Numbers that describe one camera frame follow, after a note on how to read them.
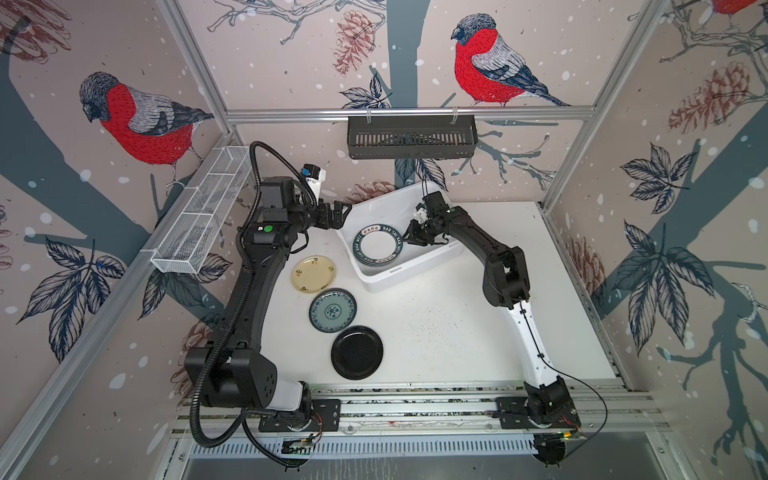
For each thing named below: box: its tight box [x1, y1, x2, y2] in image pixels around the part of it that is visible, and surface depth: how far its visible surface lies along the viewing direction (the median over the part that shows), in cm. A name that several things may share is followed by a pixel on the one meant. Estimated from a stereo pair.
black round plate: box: [330, 325, 384, 380], surface depth 84 cm
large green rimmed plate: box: [352, 223, 403, 267], surface depth 109 cm
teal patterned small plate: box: [309, 288, 358, 333], surface depth 94 cm
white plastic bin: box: [337, 182, 465, 293], surface depth 106 cm
